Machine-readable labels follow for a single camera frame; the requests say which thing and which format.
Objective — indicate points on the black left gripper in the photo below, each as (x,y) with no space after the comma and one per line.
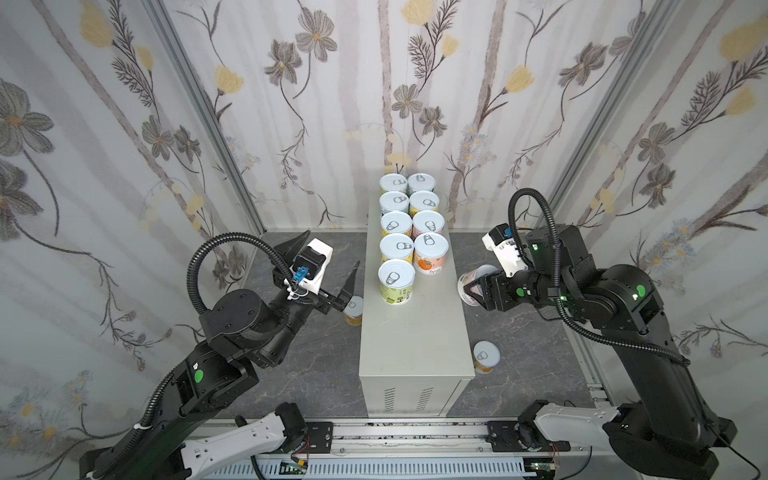
(322,302)

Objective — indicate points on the teal brown label can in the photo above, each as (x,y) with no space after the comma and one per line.
(420,182)

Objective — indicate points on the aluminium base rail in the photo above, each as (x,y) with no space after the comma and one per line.
(598,429)

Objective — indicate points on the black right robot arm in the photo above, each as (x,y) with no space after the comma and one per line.
(670,431)

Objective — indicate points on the red label can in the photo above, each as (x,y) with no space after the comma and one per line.
(430,253)

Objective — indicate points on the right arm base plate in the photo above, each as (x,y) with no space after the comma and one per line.
(515,436)

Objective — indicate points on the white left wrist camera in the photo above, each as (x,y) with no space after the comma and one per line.
(310,265)

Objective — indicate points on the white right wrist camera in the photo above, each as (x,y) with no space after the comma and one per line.
(507,252)

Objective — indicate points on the grey metal counter cabinet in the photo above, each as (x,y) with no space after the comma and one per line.
(415,358)

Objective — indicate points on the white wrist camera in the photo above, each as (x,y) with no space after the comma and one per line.
(310,265)
(507,252)

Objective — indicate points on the white slotted cable duct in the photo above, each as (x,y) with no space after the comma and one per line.
(397,468)

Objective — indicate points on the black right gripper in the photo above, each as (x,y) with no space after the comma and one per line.
(495,289)

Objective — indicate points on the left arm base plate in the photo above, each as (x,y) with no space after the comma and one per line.
(318,440)

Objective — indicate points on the orange label can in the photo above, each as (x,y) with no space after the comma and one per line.
(486,356)

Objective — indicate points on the pink label can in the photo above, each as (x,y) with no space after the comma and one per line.
(468,285)

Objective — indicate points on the yellow label can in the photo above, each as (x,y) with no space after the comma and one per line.
(396,246)
(423,200)

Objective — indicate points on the green label can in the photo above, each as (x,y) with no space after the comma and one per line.
(393,182)

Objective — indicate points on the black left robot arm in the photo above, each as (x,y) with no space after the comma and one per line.
(242,334)

